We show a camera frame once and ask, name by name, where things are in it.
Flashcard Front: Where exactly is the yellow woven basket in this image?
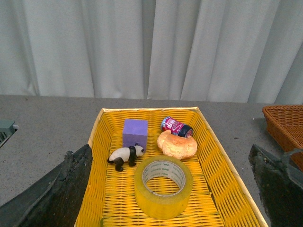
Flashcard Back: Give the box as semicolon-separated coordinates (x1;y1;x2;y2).
75;107;267;227

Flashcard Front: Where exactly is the green grey device edge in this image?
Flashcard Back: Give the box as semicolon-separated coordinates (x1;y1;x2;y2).
0;119;19;147

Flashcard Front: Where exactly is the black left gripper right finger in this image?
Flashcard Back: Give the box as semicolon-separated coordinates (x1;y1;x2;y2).
249;144;303;227

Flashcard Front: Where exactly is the toy croissant bread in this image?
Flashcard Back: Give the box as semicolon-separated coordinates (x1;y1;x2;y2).
157;130;197;160

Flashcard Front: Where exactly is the small pink drink can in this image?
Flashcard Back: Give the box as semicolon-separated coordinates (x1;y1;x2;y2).
160;116;194;138

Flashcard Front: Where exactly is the purple foam cube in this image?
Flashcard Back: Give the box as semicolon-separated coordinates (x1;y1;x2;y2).
122;119;148;152

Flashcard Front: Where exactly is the toy panda figurine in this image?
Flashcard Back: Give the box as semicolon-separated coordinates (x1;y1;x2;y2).
107;143;145;172

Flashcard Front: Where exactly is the yellow packing tape roll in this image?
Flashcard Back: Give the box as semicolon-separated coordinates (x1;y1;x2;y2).
134;155;193;219

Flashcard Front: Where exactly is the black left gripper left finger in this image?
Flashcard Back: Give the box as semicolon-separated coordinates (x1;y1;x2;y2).
0;144;93;227

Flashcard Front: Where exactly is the brown wicker basket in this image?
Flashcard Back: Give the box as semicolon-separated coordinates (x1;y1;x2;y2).
262;105;303;172

